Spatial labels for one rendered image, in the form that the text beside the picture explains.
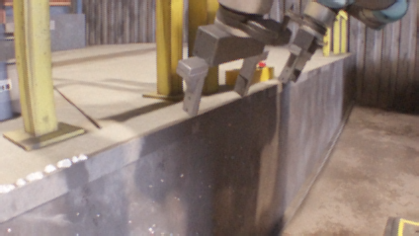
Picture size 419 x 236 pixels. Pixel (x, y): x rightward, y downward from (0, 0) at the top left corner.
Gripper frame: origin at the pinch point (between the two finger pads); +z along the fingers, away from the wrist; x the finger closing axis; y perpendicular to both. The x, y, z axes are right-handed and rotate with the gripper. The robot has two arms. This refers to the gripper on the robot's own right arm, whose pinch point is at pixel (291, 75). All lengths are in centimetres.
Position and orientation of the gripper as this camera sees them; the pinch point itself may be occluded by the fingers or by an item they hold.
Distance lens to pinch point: 87.3
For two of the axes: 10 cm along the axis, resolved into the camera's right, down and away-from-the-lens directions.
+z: -4.1, 8.5, 3.4
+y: 7.9, 5.1, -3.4
